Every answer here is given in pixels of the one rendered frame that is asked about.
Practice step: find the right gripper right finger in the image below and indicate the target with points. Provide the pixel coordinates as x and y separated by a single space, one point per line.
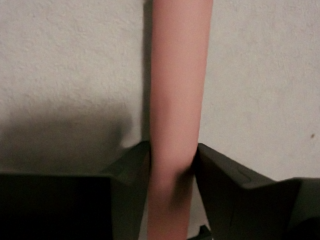
242 204

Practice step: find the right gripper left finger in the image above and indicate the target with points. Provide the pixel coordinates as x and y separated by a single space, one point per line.
98 205

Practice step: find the pink long bar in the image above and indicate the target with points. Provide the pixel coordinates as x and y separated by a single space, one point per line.
180 39

